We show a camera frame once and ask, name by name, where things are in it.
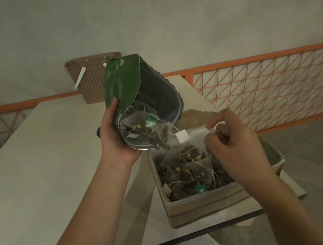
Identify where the person's right hand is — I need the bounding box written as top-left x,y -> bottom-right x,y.
200,102 -> 276,195

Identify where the beige paper box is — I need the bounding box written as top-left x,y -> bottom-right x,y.
142,97 -> 292,231

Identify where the white tag pyramid tea bag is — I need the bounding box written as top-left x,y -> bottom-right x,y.
174,123 -> 219,159

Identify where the person's right forearm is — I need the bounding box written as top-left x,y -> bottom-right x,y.
242,163 -> 323,245

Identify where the person's left forearm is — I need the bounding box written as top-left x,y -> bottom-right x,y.
11,150 -> 150,245

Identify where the person's left hand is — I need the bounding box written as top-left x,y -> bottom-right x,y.
94,94 -> 146,170

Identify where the green foil pouch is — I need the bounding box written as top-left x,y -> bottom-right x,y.
99,48 -> 190,158

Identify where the brown plastic basket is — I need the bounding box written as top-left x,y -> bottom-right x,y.
63,50 -> 129,107

